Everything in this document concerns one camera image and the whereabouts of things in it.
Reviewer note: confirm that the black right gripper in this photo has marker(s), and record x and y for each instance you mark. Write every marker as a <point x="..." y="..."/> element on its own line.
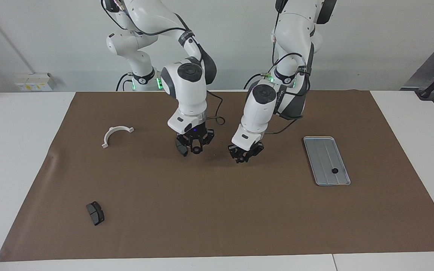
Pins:
<point x="195" y="131"/>

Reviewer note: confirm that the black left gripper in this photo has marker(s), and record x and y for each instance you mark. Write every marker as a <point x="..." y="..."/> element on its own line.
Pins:
<point x="248" y="146"/>

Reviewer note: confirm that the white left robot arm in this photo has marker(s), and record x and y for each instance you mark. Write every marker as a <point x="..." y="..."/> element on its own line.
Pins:
<point x="296" y="34"/>

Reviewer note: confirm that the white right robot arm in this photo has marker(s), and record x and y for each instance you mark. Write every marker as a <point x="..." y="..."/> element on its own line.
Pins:
<point x="187" y="86"/>

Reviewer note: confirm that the silver metal tray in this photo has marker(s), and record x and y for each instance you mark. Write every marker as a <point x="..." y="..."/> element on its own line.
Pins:
<point x="320" y="158"/>

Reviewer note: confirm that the long grey brake pad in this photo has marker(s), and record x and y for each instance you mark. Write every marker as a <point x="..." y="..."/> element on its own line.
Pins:
<point x="181" y="147"/>

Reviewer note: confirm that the brown table mat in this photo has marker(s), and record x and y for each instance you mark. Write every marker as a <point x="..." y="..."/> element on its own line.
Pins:
<point x="239" y="218"/>

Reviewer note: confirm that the short grey brake pad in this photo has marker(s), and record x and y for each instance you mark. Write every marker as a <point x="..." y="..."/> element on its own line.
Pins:
<point x="95" y="213"/>

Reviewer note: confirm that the white curved plastic bracket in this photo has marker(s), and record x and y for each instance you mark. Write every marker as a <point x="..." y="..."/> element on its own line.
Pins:
<point x="111" y="131"/>

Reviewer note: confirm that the white wall socket box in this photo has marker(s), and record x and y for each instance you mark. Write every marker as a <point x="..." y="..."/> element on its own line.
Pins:
<point x="34" y="81"/>

